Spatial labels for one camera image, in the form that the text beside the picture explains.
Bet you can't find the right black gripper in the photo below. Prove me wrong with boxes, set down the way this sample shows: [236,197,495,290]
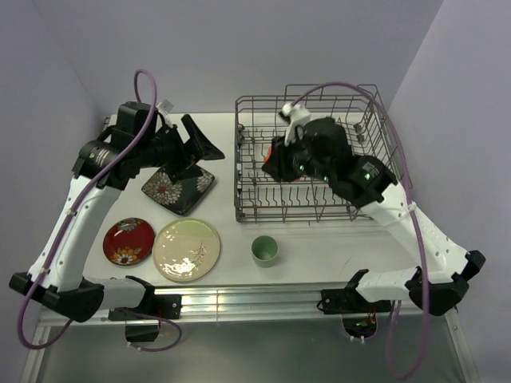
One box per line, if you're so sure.
[260,128,331,184]

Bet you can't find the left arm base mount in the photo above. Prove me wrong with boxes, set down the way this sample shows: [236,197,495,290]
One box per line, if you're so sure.
[108,294,183,352]

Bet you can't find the red floral small plate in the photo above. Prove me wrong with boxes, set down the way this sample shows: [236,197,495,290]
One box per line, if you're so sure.
[102,217,156,267]

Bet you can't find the cream green round plate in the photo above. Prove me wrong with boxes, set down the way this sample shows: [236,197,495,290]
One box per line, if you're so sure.
[153,218,221,283]

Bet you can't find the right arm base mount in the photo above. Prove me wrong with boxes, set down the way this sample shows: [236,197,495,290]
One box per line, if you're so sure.
[316,288,395,345]

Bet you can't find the grey wire dish rack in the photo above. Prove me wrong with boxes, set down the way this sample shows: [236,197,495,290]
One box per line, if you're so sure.
[234,84,402,223]

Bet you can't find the green cup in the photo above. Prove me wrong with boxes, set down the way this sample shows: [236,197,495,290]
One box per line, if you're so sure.
[251,235,279,268]

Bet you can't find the orange bowl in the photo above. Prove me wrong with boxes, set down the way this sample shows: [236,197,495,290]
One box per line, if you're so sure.
[263,145,273,164]

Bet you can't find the black square floral plate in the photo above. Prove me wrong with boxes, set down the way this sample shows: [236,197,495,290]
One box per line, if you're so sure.
[141,168,215,216]

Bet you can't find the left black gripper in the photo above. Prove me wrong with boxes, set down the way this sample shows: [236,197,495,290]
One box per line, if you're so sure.
[137,115,224,184]

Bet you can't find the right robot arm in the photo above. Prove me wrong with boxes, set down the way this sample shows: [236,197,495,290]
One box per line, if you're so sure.
[262,103,485,316]

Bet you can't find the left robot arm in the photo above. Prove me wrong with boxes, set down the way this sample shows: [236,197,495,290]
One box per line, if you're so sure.
[9,101,225,322]

